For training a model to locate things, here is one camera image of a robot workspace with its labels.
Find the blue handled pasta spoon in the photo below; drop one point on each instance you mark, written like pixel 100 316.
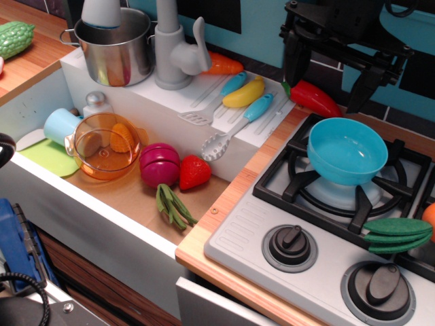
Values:
pixel 215 146

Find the light blue plastic cup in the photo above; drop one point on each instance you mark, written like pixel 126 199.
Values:
pixel 59 124

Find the green cutting mat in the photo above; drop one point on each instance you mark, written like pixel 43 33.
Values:
pixel 52 157

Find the right black stove knob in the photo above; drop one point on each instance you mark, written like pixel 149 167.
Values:
pixel 378 294

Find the blue handled slotted spatula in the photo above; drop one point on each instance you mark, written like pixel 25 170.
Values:
pixel 205 116

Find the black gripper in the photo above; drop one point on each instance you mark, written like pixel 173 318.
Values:
pixel 349 32

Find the orange transparent measuring pot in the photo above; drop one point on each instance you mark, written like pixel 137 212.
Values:
pixel 89 145

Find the magenta toy onion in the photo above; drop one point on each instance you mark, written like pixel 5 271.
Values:
pixel 159 163

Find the white salt shaker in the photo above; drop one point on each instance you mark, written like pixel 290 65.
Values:
pixel 96 103

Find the stainless steel pot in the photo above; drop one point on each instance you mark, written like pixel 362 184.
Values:
pixel 121 56

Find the white blue bottle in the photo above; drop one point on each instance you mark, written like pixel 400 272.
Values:
pixel 102 14

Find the orange toy corn piece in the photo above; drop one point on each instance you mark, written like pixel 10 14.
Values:
pixel 121 139

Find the red toy pepper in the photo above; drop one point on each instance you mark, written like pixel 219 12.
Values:
pixel 313 98

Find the grey toy stove top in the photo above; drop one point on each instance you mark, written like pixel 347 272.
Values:
pixel 237 245

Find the grey toy faucet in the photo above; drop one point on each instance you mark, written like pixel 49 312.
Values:
pixel 176 60

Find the yellow toy banana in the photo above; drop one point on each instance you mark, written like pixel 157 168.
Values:
pixel 245 95

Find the green felt beans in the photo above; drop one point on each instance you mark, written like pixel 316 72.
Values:
pixel 169 203

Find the left black stove knob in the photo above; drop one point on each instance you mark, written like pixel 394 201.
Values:
pixel 290 249

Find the blue plastic case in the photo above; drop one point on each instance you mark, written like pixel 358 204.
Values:
pixel 21 246

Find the black stove knob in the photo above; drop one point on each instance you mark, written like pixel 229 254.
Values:
pixel 290 249
pixel 378 294

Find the green felt pea pods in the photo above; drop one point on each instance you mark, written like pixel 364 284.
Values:
pixel 396 235

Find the orange toy carrot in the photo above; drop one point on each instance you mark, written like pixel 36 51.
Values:
pixel 223 65

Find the black stove grate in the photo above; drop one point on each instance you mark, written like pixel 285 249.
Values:
pixel 290 183

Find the toy orange fruit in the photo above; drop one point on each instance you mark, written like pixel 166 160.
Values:
pixel 429 216

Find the blue plastic bowl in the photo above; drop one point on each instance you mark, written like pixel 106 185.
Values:
pixel 346 152

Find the red toy strawberry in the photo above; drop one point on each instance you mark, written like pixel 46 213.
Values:
pixel 194 171

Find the green toy bitter gourd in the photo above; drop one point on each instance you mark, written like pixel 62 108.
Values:
pixel 16 37

